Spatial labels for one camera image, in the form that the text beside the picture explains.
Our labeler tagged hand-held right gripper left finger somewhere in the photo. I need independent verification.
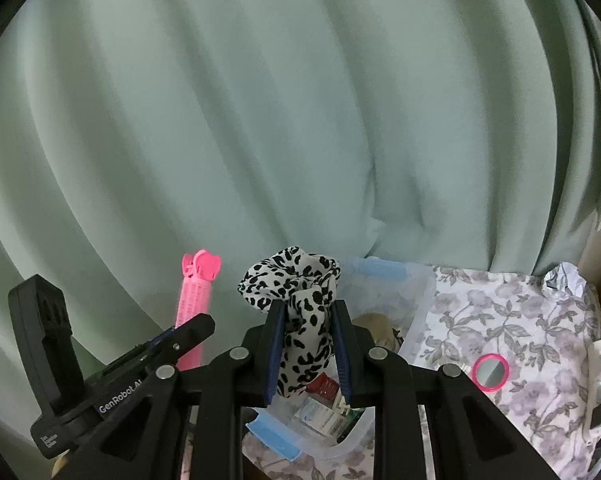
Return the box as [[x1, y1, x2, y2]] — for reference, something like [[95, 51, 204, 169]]
[[78, 300, 286, 480]]

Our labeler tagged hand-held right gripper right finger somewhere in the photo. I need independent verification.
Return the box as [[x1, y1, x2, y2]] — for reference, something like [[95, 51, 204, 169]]
[[330, 300, 556, 480]]

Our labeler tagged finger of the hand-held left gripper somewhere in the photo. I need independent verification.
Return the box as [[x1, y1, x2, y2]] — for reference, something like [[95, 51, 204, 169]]
[[145, 326, 178, 348], [145, 314, 216, 361]]

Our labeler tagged pink hair roller clip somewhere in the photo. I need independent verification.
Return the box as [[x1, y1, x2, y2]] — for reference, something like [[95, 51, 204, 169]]
[[174, 249, 222, 371]]

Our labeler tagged light blue carton box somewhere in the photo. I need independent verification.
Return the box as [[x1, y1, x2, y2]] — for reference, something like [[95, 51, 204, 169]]
[[298, 396, 353, 436]]

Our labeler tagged leopard print scrunchie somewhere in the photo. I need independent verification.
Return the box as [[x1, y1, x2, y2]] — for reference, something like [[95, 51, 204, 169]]
[[238, 246, 343, 398]]

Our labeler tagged clear plastic storage container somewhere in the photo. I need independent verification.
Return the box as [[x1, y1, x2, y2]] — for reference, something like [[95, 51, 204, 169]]
[[245, 256, 437, 461]]

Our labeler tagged floral printed blanket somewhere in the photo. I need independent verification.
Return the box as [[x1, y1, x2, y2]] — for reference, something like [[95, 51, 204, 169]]
[[180, 265, 601, 480]]

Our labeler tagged pink round mirror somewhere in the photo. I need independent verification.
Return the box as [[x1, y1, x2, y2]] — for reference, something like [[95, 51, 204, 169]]
[[471, 354, 510, 393]]

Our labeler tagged pale green curtain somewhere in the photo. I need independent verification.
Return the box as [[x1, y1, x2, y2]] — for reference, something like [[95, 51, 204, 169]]
[[0, 0, 601, 401]]

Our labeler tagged crumpled silver paper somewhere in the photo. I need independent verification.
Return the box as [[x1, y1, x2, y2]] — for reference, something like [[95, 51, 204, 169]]
[[543, 262, 588, 301]]

